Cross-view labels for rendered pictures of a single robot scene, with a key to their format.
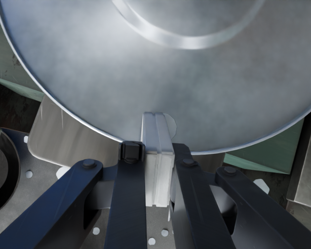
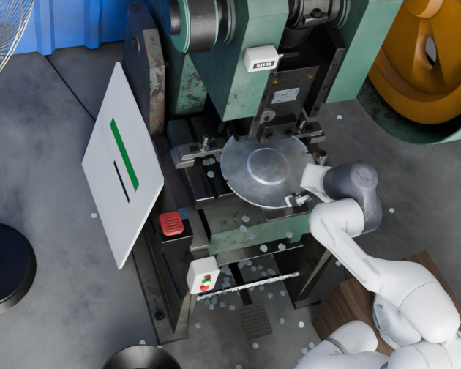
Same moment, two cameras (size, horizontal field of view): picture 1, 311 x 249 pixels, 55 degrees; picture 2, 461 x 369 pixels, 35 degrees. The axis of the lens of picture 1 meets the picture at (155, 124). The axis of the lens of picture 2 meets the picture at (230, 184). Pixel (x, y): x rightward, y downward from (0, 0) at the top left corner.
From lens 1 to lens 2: 1.95 m
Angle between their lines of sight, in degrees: 26
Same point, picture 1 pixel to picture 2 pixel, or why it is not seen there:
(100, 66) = (268, 195)
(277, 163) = not seen: hidden behind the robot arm
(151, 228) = (293, 353)
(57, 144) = (271, 215)
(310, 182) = not seen: hidden behind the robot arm
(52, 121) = (267, 211)
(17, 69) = (223, 227)
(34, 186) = not seen: outside the picture
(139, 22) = (268, 182)
